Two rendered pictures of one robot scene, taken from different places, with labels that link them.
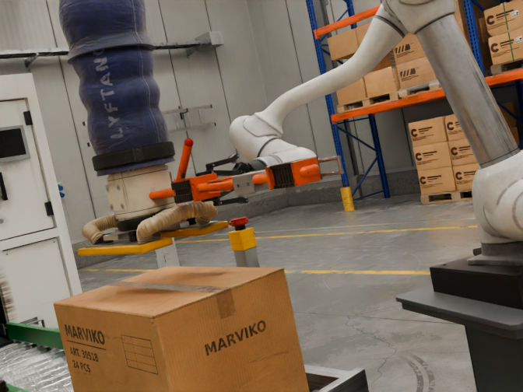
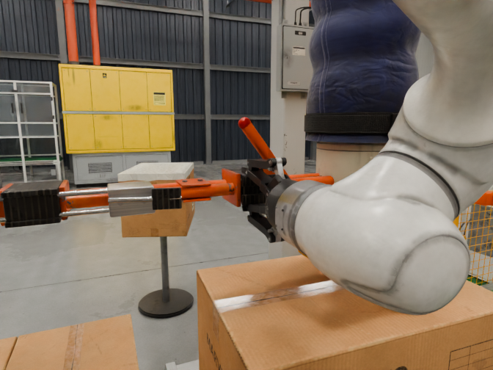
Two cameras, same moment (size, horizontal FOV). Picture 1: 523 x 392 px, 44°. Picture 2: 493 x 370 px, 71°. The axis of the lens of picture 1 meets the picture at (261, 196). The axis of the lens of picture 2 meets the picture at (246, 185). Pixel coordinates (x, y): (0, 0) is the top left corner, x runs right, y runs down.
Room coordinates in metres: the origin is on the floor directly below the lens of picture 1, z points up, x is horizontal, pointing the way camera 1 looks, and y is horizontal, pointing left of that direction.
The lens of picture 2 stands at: (1.82, -0.45, 1.31)
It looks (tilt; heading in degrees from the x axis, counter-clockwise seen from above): 10 degrees down; 110
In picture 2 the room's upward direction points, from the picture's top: straight up
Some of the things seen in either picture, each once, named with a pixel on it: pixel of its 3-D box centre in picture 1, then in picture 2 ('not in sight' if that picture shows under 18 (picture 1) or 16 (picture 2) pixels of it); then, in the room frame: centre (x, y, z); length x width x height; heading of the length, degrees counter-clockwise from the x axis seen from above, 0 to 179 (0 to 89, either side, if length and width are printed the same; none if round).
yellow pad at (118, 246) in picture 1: (121, 241); not in sight; (1.73, 0.40, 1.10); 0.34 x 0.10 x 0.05; 42
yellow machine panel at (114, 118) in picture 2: not in sight; (121, 128); (-3.42, 5.97, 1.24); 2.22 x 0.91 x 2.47; 41
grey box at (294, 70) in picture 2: not in sight; (297, 59); (1.47, 1.26, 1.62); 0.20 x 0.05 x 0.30; 42
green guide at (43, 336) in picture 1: (84, 338); not in sight; (2.84, 0.91, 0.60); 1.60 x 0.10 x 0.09; 42
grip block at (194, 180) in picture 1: (195, 188); (249, 185); (1.61, 0.16, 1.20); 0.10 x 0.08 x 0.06; 132
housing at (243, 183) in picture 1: (253, 182); (130, 197); (1.45, 0.01, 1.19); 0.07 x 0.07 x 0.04; 42
